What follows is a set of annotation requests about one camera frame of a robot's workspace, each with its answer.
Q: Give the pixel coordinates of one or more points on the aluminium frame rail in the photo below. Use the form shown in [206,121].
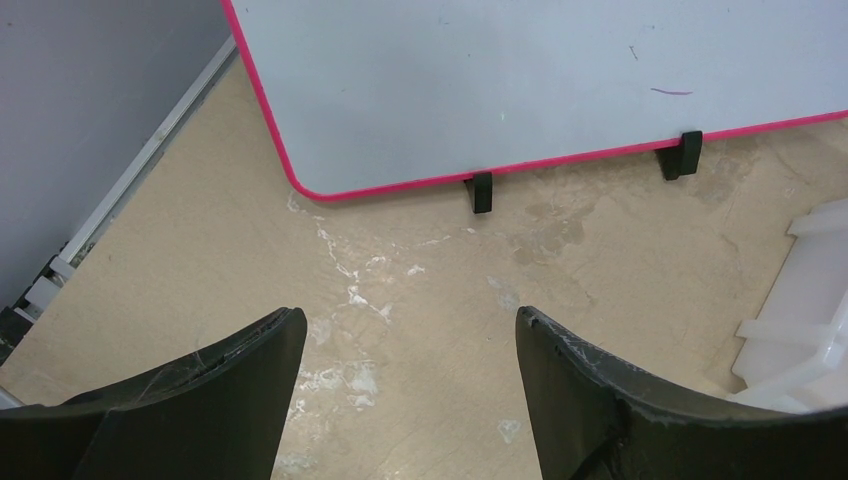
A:
[18,318]

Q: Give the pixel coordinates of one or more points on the pink framed whiteboard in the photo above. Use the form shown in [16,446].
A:
[369,97]

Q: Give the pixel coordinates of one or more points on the white plastic bin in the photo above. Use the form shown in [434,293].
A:
[794,356]

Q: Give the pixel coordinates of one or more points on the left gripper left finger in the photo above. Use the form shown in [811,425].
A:
[216,413]

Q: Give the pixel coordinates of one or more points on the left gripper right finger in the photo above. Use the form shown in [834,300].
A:
[596,416]

